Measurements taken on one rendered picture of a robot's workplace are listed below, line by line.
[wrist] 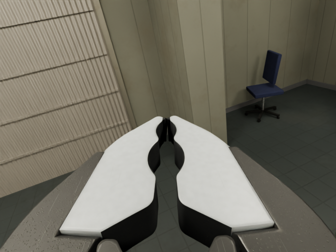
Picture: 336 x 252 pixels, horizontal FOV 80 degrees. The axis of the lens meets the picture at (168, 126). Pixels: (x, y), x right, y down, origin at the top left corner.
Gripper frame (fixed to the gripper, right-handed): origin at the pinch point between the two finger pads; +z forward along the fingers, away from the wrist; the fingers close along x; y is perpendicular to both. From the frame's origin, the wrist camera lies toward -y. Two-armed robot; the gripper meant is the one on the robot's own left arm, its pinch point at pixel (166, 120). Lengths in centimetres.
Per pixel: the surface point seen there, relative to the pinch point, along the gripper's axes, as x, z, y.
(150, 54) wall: -23, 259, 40
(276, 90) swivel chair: 147, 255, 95
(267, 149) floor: 115, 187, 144
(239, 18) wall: 101, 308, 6
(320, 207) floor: 122, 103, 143
